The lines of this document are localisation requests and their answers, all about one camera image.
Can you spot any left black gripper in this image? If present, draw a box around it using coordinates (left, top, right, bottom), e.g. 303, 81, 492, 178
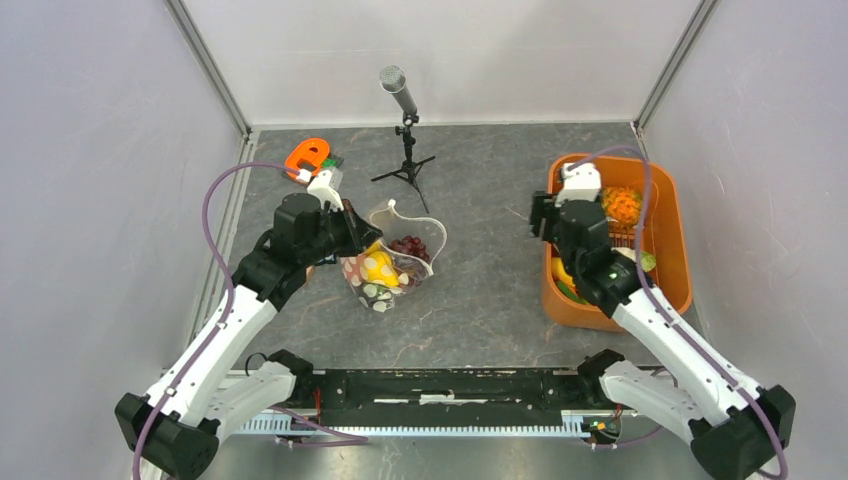
300, 198, 383, 267

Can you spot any yellow lemon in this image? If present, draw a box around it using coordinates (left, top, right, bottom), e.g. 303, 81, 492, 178
362, 242, 400, 288

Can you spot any clear dotted zip top bag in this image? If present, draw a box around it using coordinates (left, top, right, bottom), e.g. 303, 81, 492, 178
340, 199, 447, 313

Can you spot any purple grape bunch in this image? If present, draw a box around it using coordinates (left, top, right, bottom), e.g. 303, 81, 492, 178
389, 235, 431, 263

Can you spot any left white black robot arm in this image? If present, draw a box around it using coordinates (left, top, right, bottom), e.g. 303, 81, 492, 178
115, 193, 383, 479

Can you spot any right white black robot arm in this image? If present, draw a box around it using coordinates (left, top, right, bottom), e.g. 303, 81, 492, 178
529, 191, 796, 479

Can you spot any orange plastic food bin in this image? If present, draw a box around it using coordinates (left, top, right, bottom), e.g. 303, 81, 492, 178
541, 155, 692, 333

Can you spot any yellow mango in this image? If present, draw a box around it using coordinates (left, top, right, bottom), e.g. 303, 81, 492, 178
551, 256, 575, 289

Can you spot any small yellow pineapple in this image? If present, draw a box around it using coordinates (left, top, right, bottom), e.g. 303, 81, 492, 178
601, 187, 643, 228

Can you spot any green cucumber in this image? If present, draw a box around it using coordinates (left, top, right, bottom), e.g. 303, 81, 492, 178
556, 280, 586, 305

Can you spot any pale green cabbage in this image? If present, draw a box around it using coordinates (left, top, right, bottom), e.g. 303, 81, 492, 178
614, 247, 657, 272

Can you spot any silver microphone on tripod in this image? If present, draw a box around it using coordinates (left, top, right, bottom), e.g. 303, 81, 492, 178
371, 65, 436, 213

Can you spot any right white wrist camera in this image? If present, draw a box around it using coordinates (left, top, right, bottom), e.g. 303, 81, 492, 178
554, 162, 601, 207

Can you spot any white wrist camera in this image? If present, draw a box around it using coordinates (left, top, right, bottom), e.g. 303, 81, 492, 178
554, 162, 601, 207
296, 167, 344, 212

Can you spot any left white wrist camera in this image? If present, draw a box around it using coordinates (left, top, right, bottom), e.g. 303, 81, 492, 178
296, 167, 344, 212

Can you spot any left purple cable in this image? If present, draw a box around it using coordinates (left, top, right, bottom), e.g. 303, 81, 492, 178
131, 162, 313, 480

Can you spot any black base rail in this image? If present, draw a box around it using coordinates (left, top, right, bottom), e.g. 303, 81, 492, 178
268, 350, 620, 428

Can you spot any white cable duct strip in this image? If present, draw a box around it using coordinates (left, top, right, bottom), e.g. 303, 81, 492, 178
234, 410, 618, 439

